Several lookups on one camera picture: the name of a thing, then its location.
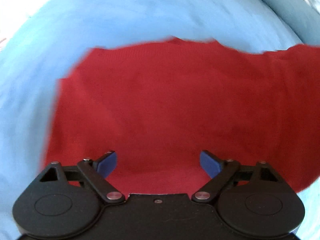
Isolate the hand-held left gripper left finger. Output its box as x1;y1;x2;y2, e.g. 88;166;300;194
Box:
40;150;125;203

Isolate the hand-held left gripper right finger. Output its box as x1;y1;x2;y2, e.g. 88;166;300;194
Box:
191;150;284;203

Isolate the red knit sweater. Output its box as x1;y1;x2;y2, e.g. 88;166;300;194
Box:
41;37;320;195

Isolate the light blue sheet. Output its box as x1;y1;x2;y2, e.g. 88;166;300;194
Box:
0;0;320;240

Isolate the blue duvet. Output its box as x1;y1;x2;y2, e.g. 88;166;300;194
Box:
246;0;320;45

